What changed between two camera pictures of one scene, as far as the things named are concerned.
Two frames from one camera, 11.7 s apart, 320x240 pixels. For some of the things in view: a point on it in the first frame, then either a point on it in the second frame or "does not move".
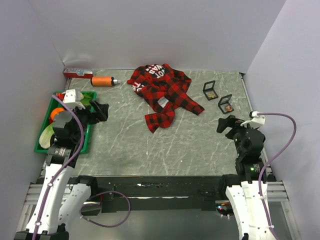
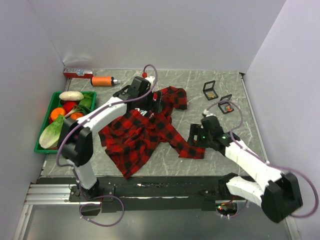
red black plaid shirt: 165,88 to 129,140
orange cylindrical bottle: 103,81 does not move
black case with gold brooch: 209,91 does not move
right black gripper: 223,122 to 196,129
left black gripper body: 85,117 to 147,102
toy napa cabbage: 46,135 does not move
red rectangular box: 78,73 does not move
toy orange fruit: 55,111 does not move
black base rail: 157,194 does not move
